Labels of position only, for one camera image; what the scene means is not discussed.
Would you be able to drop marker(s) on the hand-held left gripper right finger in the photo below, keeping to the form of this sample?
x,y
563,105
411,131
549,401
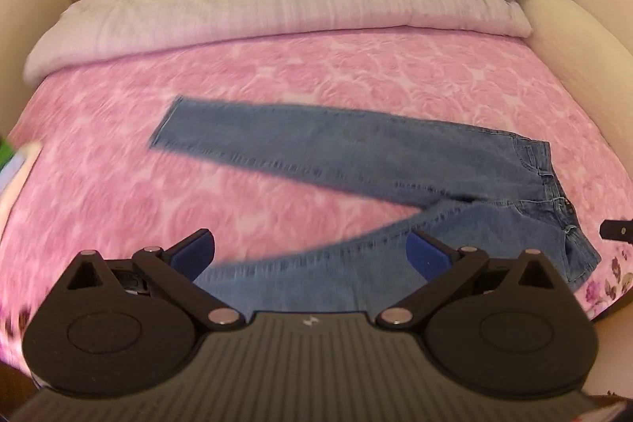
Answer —
x,y
424,251

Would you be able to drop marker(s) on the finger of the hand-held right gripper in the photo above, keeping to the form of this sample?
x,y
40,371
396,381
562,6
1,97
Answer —
x,y
617,230

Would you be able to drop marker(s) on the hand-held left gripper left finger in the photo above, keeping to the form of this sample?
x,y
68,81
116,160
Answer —
x,y
190,254

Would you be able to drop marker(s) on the blue denim jeans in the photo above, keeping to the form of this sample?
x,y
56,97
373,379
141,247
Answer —
x,y
346,145

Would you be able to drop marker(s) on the pink floral bedsheet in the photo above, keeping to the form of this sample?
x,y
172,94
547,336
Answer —
x,y
148,204

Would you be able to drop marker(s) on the pale blurred object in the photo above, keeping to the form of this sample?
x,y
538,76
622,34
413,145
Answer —
x,y
17,175

